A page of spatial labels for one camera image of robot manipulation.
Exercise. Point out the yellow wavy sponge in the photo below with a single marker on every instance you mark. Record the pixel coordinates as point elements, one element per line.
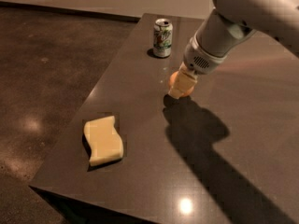
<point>104,141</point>

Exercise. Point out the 7up soda can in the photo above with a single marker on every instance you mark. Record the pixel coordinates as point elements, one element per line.
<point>162,37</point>

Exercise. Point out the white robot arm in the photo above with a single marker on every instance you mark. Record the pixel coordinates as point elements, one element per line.
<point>230,23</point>

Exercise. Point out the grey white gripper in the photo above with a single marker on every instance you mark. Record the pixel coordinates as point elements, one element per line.
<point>200,61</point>

